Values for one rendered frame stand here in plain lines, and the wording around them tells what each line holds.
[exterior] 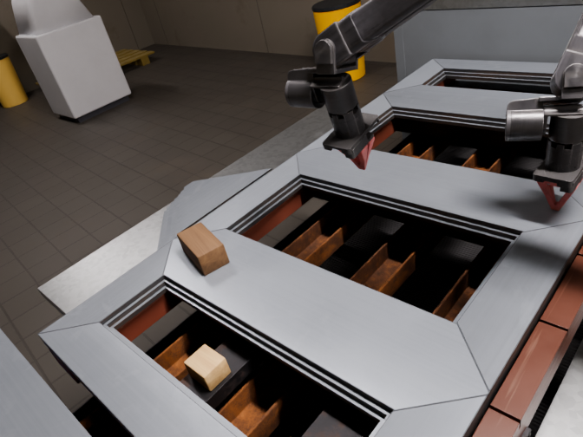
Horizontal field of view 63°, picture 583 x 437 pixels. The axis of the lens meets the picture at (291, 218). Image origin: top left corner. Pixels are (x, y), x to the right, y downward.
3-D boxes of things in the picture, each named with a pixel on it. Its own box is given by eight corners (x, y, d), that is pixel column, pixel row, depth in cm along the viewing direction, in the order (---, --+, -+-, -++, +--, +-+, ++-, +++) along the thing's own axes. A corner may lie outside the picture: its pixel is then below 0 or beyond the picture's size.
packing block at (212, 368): (190, 376, 85) (182, 361, 83) (211, 357, 88) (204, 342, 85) (210, 392, 81) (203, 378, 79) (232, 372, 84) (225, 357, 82)
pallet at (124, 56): (128, 56, 719) (125, 48, 712) (159, 60, 654) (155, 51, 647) (38, 91, 650) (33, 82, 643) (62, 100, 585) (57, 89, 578)
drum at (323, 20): (378, 69, 435) (370, -7, 399) (348, 87, 414) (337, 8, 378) (344, 67, 463) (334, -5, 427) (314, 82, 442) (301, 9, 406)
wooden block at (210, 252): (183, 251, 105) (175, 233, 103) (206, 238, 108) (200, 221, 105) (205, 277, 96) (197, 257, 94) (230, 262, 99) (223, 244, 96)
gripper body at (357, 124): (324, 151, 90) (311, 120, 85) (353, 118, 94) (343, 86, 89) (351, 158, 86) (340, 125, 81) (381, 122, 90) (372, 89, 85)
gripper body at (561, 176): (531, 182, 86) (535, 146, 82) (552, 157, 91) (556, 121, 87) (570, 191, 82) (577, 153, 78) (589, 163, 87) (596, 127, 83)
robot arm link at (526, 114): (589, 61, 75) (579, 73, 83) (509, 67, 80) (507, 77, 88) (584, 138, 76) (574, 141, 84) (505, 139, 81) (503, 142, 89)
